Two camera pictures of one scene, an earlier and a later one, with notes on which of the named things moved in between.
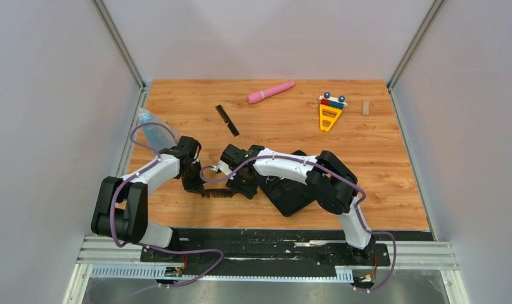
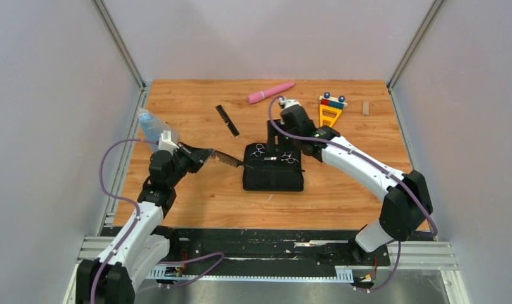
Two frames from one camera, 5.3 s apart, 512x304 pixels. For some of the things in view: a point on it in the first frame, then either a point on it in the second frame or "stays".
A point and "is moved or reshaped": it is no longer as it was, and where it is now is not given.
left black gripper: x=196 y=186 to x=197 y=156
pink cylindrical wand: x=257 y=96 stays
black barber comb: x=227 y=120 stays
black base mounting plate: x=265 y=252 stays
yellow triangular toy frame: x=332 y=120 stays
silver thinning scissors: x=268 y=178 is moved or reshaped
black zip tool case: x=290 y=196 is moved or reshaped
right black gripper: x=249 y=190 to x=281 y=125
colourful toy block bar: x=338 y=102 stays
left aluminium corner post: x=108 y=21 stays
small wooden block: x=365 y=107 stays
